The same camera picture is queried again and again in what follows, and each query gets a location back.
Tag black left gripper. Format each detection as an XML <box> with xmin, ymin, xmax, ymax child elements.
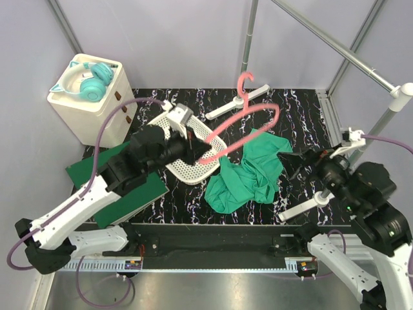
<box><xmin>145</xmin><ymin>123</ymin><xmax>212</xmax><ymax>175</ymax></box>

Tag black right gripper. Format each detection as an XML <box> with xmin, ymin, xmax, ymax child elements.
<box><xmin>276</xmin><ymin>140</ymin><xmax>361</xmax><ymax>212</ymax></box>

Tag green tank top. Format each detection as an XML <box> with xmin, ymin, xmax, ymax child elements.
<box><xmin>205</xmin><ymin>132</ymin><xmax>292</xmax><ymax>214</ymax></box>

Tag pink plastic hanger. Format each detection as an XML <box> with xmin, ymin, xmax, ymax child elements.
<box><xmin>198</xmin><ymin>72</ymin><xmax>281</xmax><ymax>165</ymax></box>

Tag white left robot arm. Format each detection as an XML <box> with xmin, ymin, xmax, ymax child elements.
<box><xmin>15</xmin><ymin>125</ymin><xmax>211</xmax><ymax>274</ymax></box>

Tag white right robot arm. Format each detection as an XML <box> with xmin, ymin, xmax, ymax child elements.
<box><xmin>277</xmin><ymin>147</ymin><xmax>412</xmax><ymax>309</ymax></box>

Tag white perforated plastic basket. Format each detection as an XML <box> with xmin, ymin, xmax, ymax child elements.
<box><xmin>148</xmin><ymin>112</ymin><xmax>227</xmax><ymax>185</ymax></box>

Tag white drawer cabinet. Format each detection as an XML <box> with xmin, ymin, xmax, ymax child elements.
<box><xmin>47</xmin><ymin>54</ymin><xmax>134</xmax><ymax>146</ymax></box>

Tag teal cat-ear headphones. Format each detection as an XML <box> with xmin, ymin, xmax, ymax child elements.
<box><xmin>49</xmin><ymin>61</ymin><xmax>114</xmax><ymax>102</ymax></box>

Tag silver clothes rack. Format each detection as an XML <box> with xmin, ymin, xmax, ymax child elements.
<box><xmin>205</xmin><ymin>1</ymin><xmax>412</xmax><ymax>222</ymax></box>

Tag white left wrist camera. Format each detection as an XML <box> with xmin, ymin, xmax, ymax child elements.
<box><xmin>163</xmin><ymin>100</ymin><xmax>193</xmax><ymax>136</ymax></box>

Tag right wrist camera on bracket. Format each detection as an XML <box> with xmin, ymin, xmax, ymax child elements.
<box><xmin>329</xmin><ymin>127</ymin><xmax>366</xmax><ymax>159</ymax></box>

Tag green ring binder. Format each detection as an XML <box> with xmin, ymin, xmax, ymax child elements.
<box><xmin>66</xmin><ymin>157</ymin><xmax>169</xmax><ymax>229</ymax></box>

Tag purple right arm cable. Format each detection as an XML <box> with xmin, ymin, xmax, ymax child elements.
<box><xmin>363</xmin><ymin>134</ymin><xmax>413</xmax><ymax>275</ymax></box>

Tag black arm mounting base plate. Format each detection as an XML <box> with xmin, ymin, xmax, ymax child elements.
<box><xmin>103</xmin><ymin>223</ymin><xmax>311</xmax><ymax>271</ymax></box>

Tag white slotted cable duct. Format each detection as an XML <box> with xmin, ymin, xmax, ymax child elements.
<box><xmin>60</xmin><ymin>259</ymin><xmax>298</xmax><ymax>273</ymax></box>

